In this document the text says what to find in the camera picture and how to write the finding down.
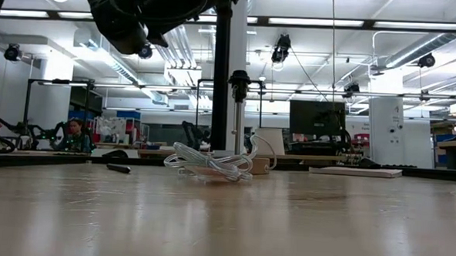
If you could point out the wooden lamp stand black socket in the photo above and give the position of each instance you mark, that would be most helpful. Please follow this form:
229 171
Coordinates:
239 86

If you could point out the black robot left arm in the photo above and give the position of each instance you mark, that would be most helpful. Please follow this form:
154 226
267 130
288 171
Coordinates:
117 15

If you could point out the white tapered container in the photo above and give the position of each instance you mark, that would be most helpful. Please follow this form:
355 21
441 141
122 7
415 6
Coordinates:
271 141

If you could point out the person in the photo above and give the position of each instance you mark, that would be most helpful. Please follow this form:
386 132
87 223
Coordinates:
75 137

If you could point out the silver ventilation duct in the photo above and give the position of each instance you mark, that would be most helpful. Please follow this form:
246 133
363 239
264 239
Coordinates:
420 49
119 67

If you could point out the black workstation frame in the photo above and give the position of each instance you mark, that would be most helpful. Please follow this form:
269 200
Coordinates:
27 107

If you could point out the black monitor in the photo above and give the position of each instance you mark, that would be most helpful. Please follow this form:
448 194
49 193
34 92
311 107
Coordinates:
317 118

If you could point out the long ceiling light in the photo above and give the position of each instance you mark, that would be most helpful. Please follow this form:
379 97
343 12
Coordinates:
421 25
23 13
315 22

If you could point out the black pen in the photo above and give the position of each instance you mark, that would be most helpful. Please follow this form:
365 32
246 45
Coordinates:
118 168

